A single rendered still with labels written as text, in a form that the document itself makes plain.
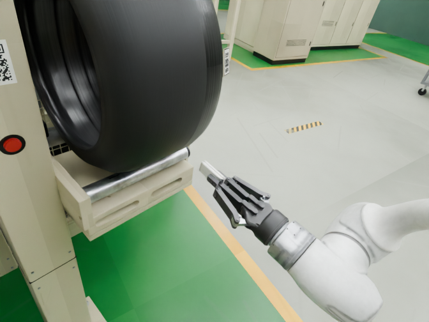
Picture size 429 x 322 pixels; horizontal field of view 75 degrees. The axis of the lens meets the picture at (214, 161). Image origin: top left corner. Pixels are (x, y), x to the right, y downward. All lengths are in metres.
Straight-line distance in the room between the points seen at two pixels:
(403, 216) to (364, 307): 0.18
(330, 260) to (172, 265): 1.22
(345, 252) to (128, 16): 0.56
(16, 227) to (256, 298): 1.22
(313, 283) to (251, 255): 1.25
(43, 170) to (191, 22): 0.46
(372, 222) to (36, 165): 0.72
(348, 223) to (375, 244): 0.06
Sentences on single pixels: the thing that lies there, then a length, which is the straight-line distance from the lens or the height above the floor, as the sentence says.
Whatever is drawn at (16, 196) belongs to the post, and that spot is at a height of 0.93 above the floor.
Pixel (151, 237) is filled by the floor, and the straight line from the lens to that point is 1.80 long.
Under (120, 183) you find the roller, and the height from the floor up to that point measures 0.91.
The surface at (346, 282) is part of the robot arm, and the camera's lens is 0.58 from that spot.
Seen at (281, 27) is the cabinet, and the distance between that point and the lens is 5.08.
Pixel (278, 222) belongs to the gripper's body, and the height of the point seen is 1.01.
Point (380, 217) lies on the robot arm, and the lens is 0.65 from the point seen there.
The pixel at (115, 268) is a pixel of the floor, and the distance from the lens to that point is 1.70.
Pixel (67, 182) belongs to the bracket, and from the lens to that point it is 0.74.
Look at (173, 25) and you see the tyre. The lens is 0.57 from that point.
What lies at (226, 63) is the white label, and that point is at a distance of 0.68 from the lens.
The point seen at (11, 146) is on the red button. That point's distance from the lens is 0.69.
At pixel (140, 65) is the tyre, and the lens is 0.52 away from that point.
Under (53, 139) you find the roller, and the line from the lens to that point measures 0.97.
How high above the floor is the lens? 1.43
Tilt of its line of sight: 36 degrees down
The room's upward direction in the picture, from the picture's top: 11 degrees clockwise
